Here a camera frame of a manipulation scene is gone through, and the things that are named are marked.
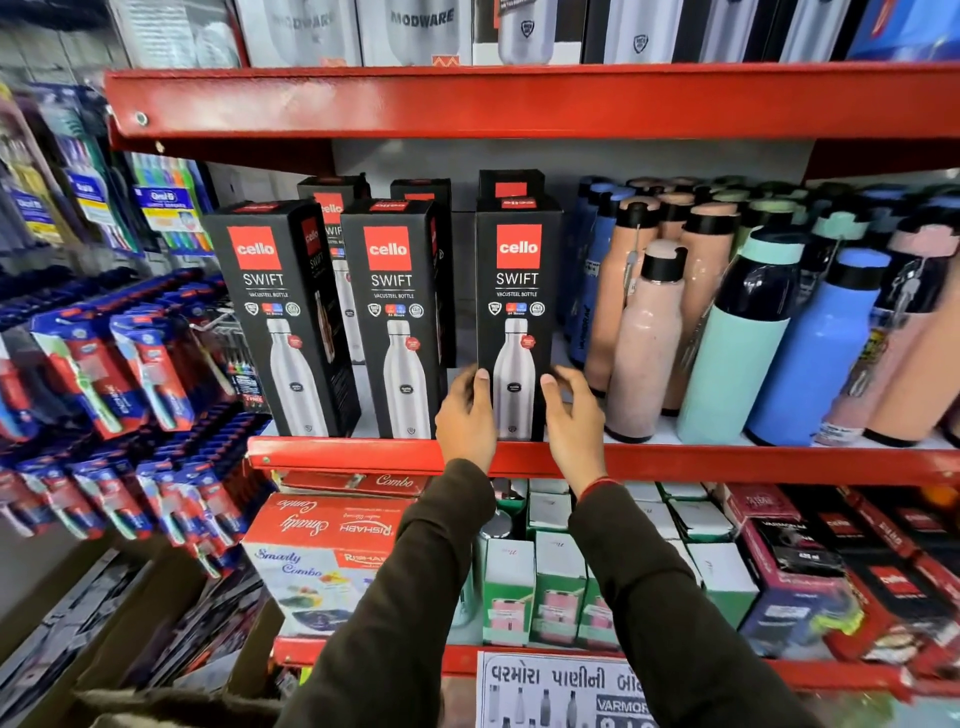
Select person's left hand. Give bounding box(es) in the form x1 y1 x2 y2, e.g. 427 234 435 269
435 366 498 474

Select person's right hand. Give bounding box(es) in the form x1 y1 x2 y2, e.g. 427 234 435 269
540 366 608 497

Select black steel bottle box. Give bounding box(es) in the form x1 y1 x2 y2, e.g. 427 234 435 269
475 195 564 443

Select person's left forearm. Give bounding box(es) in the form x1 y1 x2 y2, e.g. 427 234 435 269
276 459 498 728

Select person's right forearm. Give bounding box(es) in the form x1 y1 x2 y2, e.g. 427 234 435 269
568 480 823 728

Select flat red lunch set box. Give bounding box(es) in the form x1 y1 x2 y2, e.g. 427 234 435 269
276 470 429 499

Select red metal shelf board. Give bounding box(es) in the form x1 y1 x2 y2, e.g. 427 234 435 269
271 636 960 700
104 61 960 180
246 435 960 488

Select group of green white boxes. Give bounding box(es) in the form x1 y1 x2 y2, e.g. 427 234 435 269
480 478 760 651

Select row of pastel water bottles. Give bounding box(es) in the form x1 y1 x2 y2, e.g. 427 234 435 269
558 174 960 450

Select row of black bottle cartons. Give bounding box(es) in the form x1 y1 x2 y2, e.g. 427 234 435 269
203 169 547 441

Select large red lunch set box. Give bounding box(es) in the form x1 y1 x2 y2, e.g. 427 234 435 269
240 491 415 640

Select white printed paper sign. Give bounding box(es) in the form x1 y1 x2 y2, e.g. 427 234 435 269
475 650 663 728

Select rows of red blue toothbrush packets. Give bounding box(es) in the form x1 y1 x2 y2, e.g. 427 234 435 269
0 268 274 580

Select group of red black boxes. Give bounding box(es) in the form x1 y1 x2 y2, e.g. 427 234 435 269
711 483 960 680

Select row of grey flask boxes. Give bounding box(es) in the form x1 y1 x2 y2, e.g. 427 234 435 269
108 0 960 69

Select hanging blue green toothbrush packs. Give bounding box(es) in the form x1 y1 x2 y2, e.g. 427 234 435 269
0 81 220 258

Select stack of dark packets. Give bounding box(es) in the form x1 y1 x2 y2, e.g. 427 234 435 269
0 547 273 710

